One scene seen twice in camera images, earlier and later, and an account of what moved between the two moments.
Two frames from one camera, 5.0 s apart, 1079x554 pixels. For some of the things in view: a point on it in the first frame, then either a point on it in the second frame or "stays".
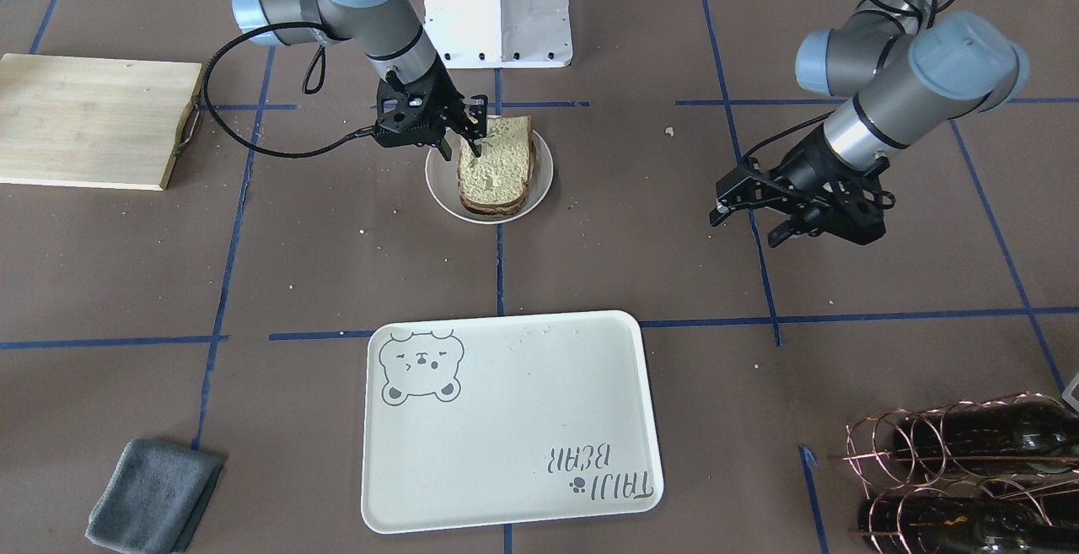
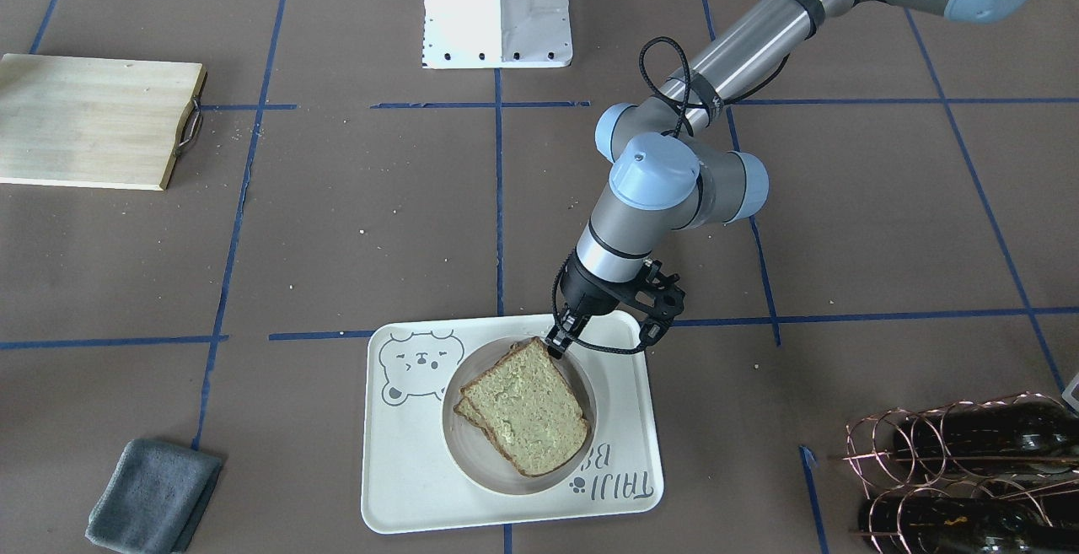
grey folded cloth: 153,498 stays
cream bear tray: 477,421 stays
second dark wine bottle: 934,525 stays
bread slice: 500,174 to 529,407
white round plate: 443,181 to 517,420
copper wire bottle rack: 996,476 stays
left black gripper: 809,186 to 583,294
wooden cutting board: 92,121 stays
